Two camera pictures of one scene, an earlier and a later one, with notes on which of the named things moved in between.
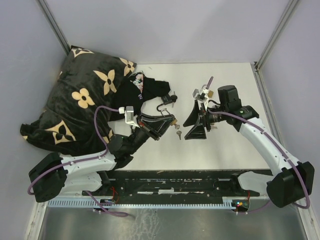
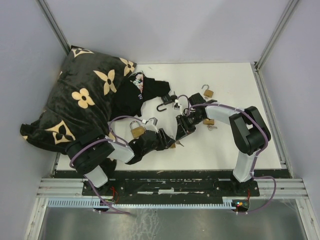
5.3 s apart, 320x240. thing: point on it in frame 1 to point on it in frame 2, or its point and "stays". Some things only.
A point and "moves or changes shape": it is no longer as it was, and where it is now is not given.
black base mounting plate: (177, 183) stays
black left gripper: (159, 129) to (165, 141)
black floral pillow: (86, 80) stays
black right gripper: (197, 131) to (182, 132)
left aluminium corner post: (54, 26) stays
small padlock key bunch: (177, 126) moves or changes shape
